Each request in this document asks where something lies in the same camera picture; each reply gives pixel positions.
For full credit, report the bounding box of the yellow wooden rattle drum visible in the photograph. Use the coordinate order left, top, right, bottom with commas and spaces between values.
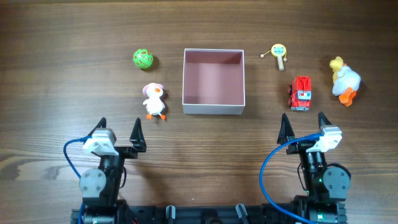
260, 44, 287, 71

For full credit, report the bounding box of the white plush duck yellow hair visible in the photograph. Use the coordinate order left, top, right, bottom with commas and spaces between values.
330, 57, 361, 107

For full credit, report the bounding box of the blue left cable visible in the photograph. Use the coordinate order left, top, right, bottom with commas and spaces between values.
63, 136, 93, 224

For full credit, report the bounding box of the green number ball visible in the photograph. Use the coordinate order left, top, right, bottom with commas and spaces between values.
132, 49, 154, 69

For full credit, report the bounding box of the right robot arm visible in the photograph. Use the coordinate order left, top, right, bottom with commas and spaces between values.
277, 112, 351, 223

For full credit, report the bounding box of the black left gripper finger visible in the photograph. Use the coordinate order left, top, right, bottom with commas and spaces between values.
129, 118, 147, 152
88, 117, 106, 136

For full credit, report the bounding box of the small duck with pink hat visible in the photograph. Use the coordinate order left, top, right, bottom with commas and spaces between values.
142, 83, 166, 120

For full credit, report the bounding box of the red toy fire truck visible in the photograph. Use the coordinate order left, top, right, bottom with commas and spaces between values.
288, 76, 312, 111

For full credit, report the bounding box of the blue right cable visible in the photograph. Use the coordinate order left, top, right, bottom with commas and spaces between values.
259, 133, 322, 224

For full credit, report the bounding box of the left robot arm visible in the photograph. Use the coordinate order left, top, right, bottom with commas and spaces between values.
78, 118, 147, 224

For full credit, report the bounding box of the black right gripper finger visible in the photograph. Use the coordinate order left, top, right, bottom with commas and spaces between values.
277, 113, 295, 145
318, 112, 331, 127

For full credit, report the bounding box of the blue cable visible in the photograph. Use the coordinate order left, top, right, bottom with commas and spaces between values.
259, 133, 322, 224
63, 136, 93, 224

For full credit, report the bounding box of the white box pink interior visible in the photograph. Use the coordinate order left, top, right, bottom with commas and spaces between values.
182, 49, 246, 115

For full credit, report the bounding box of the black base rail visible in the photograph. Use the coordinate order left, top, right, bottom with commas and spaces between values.
70, 203, 348, 224

